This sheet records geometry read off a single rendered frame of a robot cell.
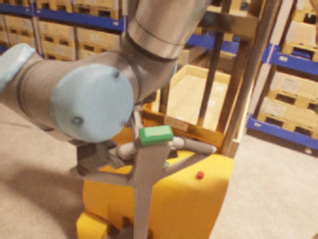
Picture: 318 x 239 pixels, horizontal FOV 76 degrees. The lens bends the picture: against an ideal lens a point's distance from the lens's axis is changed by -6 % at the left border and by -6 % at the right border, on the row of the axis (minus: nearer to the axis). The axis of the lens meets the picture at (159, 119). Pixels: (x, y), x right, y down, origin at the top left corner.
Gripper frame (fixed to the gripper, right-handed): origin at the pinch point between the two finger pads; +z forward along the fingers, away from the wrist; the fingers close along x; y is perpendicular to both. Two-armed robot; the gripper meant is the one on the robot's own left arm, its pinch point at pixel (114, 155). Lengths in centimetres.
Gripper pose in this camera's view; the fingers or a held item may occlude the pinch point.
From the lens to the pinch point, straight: 57.5
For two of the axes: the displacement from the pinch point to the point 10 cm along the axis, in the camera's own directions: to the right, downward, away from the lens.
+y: -9.1, 4.0, 1.1
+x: 2.6, 7.6, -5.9
